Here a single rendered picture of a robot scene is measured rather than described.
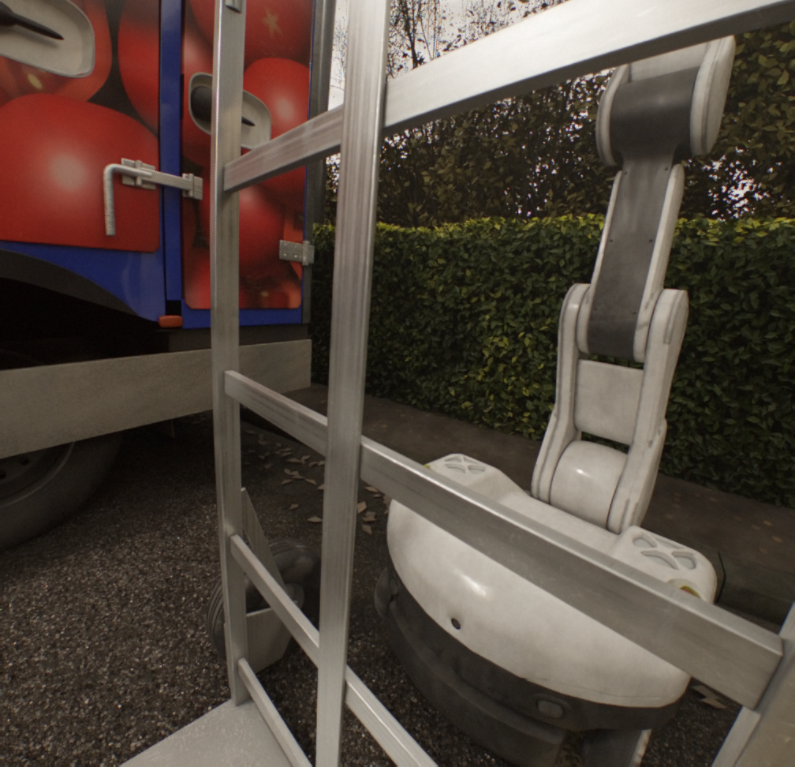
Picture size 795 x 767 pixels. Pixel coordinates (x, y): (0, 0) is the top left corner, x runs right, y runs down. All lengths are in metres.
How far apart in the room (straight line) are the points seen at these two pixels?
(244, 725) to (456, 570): 0.46
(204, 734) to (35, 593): 0.57
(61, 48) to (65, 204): 0.35
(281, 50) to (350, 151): 1.35
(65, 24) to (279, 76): 0.62
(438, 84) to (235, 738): 0.89
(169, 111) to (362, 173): 1.07
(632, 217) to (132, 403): 1.31
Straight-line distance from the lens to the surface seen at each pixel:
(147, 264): 1.22
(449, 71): 0.26
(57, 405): 1.19
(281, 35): 1.67
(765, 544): 1.66
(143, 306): 1.22
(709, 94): 0.96
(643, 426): 0.96
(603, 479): 0.99
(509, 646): 0.62
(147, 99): 1.30
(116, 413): 1.24
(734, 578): 1.41
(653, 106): 0.98
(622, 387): 0.95
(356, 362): 0.28
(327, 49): 3.59
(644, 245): 0.91
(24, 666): 1.09
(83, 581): 1.23
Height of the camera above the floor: 0.73
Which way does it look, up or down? 13 degrees down
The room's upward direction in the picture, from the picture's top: 4 degrees clockwise
